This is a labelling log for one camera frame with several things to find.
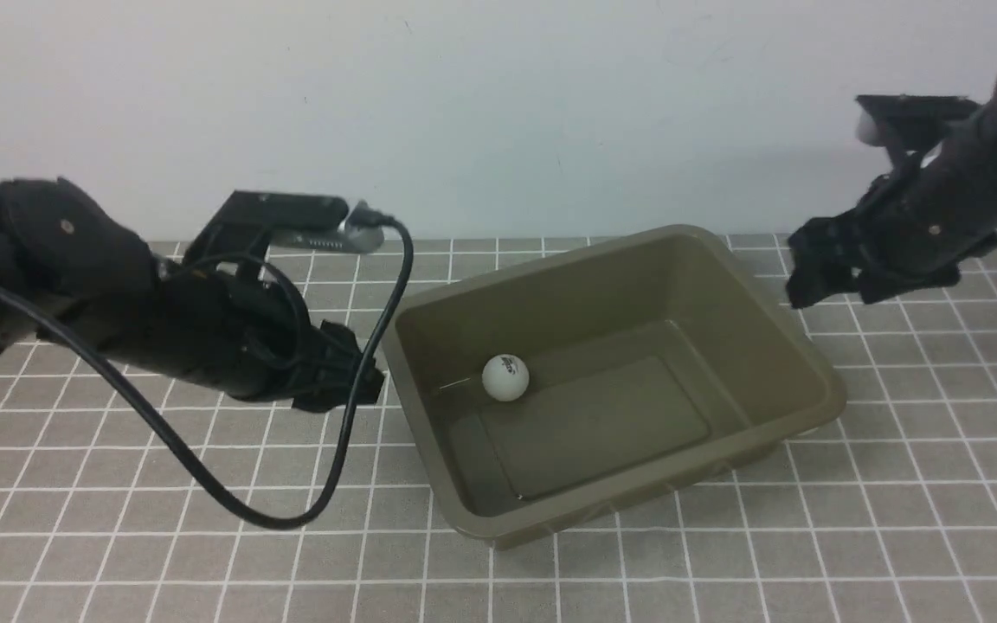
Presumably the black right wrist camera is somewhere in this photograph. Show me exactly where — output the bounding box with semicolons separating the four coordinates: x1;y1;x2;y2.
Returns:
855;94;981;167

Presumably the white ping-pong ball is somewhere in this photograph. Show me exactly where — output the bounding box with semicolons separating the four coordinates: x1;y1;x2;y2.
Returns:
481;354;531;402

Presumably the black camera cable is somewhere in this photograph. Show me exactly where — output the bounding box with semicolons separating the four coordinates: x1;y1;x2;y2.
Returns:
0;216;415;530

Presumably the olive plastic bin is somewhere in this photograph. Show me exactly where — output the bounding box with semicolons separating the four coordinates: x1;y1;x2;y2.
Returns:
383;225;847;549

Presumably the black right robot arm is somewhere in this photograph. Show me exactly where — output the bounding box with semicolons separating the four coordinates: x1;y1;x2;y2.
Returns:
786;78;997;309

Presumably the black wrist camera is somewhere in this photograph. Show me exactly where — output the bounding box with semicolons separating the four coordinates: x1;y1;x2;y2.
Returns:
855;94;981;167
183;190;392;263

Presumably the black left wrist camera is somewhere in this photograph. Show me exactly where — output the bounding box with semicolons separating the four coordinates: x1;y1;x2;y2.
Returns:
183;190;392;263

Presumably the grey checked tablecloth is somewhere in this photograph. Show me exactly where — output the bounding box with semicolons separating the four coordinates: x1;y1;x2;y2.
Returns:
0;252;997;622

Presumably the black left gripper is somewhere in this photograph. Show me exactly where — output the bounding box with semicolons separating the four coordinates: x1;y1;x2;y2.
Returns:
289;320;385;414

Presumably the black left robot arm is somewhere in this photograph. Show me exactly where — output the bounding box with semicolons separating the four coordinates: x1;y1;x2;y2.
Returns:
0;178;383;411

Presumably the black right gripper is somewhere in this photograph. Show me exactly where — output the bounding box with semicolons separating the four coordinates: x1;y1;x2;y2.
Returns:
786;213;997;309

